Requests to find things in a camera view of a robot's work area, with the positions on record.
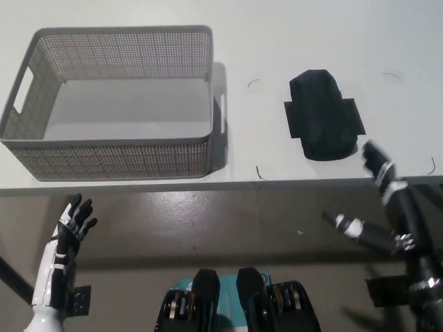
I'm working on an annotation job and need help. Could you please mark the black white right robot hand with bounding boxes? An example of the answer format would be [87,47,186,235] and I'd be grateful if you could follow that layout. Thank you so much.
[320,139,437,288]

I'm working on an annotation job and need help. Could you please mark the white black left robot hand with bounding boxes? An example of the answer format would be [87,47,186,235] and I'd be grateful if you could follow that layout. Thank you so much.
[32,193,99,309]

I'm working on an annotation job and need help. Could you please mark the black fabric pencil case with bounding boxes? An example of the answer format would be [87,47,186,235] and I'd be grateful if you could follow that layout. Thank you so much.
[289,68,359,162]

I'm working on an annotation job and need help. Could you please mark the black table leg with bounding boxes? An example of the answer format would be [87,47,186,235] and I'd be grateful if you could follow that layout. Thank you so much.
[0,255,31,297]

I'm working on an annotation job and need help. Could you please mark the grey perforated plastic basket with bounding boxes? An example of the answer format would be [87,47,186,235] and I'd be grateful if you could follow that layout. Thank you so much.
[0,24,228,183]

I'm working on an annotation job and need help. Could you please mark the black flat square mat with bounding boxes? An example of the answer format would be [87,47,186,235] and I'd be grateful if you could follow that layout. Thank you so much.
[284,98,367,140]

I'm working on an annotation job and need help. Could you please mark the black teal robot body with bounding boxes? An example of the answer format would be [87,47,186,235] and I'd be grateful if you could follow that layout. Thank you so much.
[154,266,325,332]

